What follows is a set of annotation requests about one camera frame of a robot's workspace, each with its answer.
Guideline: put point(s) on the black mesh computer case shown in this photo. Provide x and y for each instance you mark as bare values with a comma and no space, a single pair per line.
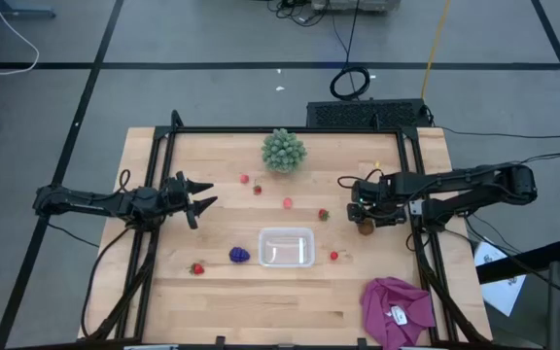
362,114

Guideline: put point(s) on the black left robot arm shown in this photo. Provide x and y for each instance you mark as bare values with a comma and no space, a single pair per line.
85,200

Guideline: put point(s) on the white cloth tag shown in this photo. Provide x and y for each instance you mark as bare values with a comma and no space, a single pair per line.
398,315

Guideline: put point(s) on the black aluminium table frame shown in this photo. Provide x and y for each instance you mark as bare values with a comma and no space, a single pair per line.
285,130

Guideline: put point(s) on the brown toy kiwi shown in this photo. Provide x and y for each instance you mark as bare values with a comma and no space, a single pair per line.
366,228

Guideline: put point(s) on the magenta cloth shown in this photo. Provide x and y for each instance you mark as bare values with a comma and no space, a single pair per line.
387,294

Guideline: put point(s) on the pink toy ball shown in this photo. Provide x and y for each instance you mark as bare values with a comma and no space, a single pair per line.
287,203
244,179

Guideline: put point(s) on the red toy strawberry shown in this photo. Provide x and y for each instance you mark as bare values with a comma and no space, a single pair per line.
196,269
324,214
257,189

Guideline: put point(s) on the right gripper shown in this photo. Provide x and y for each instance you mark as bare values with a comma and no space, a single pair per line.
388,206

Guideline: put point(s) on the grey equipment case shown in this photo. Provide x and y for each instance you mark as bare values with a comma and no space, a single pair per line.
355,5

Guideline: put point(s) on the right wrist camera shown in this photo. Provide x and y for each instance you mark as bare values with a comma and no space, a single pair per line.
366,190

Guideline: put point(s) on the white paper sheet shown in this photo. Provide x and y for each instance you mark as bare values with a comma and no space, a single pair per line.
501,291

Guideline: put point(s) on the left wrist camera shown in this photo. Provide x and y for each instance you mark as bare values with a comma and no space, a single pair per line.
181,182

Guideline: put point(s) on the red toy cherry tomato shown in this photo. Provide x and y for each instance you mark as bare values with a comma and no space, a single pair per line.
334,255

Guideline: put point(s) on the green spiky succulent plant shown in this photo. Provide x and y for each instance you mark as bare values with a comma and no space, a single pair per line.
284,150

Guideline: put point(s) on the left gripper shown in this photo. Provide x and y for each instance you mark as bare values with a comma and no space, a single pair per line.
174,200

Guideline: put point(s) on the blue grey cart base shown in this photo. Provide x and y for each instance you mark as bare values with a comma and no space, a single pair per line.
12,12

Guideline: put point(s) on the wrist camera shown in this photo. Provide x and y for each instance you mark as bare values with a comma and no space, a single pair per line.
181,182
366,190

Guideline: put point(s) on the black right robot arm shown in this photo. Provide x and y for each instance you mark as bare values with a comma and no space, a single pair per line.
455,184

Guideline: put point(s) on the purple toy grape bunch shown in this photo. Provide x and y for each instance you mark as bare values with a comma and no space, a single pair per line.
239,255

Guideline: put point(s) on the clear plastic tupperware container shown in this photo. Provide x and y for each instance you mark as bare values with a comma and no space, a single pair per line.
287,247

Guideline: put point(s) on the black desk leg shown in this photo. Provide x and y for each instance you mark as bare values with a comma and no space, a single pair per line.
523,262

